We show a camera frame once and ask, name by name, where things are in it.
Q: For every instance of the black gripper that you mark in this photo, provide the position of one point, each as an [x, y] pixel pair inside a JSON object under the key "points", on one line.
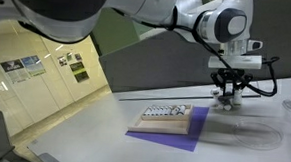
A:
{"points": [[224, 78]]}

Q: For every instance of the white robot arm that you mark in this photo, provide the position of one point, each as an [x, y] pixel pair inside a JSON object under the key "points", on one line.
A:
{"points": [[225, 22]]}

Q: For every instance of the wooden tray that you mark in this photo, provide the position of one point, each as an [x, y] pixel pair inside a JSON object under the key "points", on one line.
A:
{"points": [[175, 124]]}

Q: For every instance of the clear glass bowl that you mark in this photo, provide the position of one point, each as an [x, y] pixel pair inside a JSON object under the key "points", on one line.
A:
{"points": [[224, 98]]}

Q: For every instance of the clear round lid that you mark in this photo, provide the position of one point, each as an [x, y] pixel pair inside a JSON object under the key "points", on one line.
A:
{"points": [[257, 136]]}

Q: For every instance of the grey partition panel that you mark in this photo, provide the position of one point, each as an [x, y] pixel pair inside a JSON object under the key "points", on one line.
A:
{"points": [[167, 60]]}

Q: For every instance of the purple mat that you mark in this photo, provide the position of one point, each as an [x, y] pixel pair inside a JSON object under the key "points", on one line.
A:
{"points": [[180, 141]]}

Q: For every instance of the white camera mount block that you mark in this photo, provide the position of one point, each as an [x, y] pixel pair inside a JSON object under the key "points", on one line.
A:
{"points": [[236, 62]]}

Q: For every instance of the wall posters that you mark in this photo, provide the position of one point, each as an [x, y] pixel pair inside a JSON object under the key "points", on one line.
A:
{"points": [[21, 69]]}

